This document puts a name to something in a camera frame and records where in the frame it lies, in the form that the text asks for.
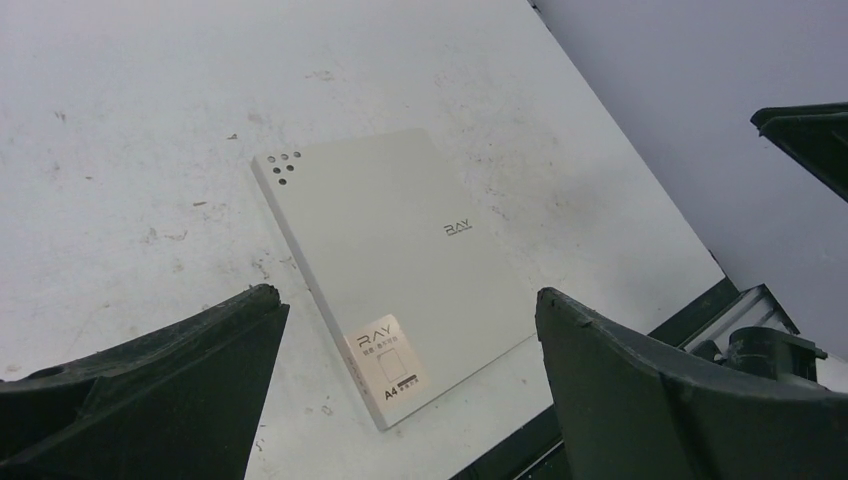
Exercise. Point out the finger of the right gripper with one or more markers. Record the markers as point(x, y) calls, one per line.
point(814, 136)

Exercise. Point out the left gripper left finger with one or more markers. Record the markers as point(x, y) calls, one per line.
point(181, 402)

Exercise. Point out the aluminium frame rail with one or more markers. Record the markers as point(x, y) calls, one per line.
point(755, 335)

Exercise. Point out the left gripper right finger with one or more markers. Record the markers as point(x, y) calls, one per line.
point(633, 407)

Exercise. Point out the grey and black folder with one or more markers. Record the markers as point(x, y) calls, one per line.
point(411, 284)

